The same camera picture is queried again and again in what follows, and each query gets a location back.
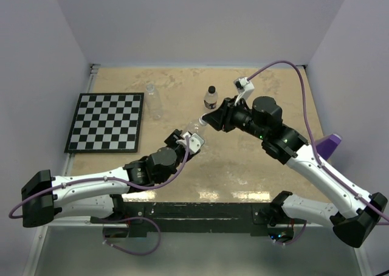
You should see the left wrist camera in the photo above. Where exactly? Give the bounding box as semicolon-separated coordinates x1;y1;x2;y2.
177;133;205;155

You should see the aluminium rail left edge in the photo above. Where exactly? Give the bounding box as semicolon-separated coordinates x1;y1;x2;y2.
60;63;101;176

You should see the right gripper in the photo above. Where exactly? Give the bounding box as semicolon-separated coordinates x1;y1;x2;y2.
202;95;267;140

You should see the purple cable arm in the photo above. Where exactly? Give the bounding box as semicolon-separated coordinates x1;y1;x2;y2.
247;60;389;225
8;135;191;219

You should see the black bottle cap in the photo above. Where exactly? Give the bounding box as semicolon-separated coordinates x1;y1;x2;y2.
208;86;216;94

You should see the black white checkerboard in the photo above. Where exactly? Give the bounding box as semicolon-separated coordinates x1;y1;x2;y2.
76;92;144;154

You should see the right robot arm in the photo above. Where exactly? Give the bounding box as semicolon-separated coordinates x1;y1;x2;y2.
199;96;388;248

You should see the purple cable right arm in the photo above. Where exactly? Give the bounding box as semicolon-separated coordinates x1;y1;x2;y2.
247;60;389;225

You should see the blue bottle cap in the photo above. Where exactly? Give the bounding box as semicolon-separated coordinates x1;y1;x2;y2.
199;117;207;126

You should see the small clear plastic bottle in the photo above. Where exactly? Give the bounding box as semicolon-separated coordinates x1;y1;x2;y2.
204;87;218;110

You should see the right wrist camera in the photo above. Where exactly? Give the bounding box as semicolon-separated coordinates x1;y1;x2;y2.
233;77;255;106

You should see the purple object table edge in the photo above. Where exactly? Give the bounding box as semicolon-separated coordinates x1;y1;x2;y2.
315;133;342;160

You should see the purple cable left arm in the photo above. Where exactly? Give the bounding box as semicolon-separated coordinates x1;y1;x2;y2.
8;135;191;219

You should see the purple cable loop front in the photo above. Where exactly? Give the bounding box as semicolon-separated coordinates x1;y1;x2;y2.
102;216;162;255

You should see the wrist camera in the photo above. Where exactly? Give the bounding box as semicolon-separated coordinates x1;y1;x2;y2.
177;133;205;155
233;77;255;106

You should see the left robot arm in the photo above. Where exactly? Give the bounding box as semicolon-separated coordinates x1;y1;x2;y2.
21;129;204;228

